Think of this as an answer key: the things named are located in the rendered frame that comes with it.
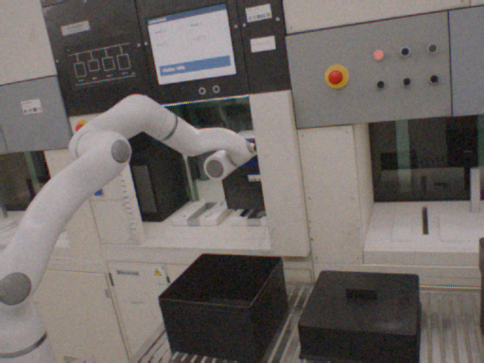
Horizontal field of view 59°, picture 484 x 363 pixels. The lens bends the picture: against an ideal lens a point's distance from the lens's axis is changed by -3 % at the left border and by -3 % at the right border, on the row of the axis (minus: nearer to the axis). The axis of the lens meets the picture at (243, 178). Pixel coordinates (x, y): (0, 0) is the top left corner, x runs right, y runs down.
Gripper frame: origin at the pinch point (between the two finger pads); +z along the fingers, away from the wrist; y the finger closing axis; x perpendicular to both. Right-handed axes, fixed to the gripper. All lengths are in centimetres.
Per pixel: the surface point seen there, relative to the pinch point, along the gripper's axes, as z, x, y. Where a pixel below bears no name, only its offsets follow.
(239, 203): -4.1, -22.2, -5.5
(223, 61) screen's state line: -24.5, 32.5, 5.7
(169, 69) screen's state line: -24.4, 32.7, -13.8
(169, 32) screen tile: -24, 44, -11
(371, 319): -60, -33, 49
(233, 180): -4.9, -12.2, -6.3
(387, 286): -45, -32, 52
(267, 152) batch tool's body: -29.5, 3.7, 17.8
